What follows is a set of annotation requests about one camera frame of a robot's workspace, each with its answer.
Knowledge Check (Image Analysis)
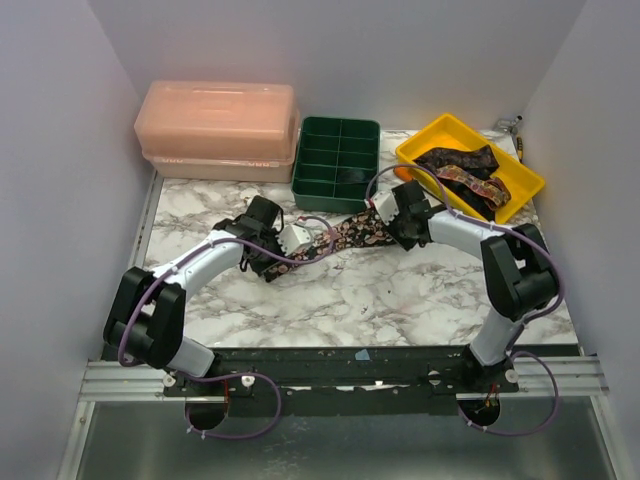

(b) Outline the dark floral rose tie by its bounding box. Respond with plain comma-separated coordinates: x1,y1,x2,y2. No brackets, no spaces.
292,209,394,261

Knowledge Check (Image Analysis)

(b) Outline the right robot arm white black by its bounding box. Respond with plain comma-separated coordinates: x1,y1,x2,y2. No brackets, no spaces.
370,181,561,392

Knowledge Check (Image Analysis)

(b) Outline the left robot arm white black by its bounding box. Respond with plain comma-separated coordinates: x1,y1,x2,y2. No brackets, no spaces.
103,196,284,395

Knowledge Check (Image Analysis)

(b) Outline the colourful patterned tie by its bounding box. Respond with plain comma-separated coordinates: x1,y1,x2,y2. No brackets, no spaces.
436,165,511,211

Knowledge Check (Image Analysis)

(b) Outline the dark paisley tie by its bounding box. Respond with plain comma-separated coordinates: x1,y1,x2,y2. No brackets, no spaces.
414,145,499,221

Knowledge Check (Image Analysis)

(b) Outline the pink translucent storage box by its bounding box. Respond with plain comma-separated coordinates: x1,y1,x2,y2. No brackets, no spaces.
134,81,300,183

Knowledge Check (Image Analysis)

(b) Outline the green divided organizer tray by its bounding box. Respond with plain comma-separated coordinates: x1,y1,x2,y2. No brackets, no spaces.
291,116,380,214

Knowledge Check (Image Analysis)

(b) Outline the yellow plastic tray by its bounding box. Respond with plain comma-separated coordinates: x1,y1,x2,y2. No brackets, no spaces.
396,114,545,224

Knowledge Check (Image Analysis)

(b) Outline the metal clamp in corner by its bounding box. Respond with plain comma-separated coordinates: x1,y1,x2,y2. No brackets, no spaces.
494,115,523,135

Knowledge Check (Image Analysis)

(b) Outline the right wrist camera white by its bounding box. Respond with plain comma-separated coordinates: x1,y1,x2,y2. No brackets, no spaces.
371,190,399,225

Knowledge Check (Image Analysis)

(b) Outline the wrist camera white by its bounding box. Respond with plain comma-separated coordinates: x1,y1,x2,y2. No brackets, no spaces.
371,190,399,225
276,224,314,257

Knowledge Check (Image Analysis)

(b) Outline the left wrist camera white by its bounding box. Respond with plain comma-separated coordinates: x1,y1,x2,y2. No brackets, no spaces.
276,224,314,257

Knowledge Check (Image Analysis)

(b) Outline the orange handled tool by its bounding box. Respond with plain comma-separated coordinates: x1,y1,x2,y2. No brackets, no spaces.
393,167,414,182

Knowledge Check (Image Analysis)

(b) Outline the black mounting base plate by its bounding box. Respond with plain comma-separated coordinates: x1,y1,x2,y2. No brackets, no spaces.
164,346,518,417

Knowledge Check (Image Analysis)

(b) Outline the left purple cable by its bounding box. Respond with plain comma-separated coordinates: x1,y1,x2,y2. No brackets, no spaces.
116,214,336,441

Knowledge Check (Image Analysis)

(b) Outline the aluminium rail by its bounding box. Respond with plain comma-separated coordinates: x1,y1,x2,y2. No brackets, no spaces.
79,356,609,403

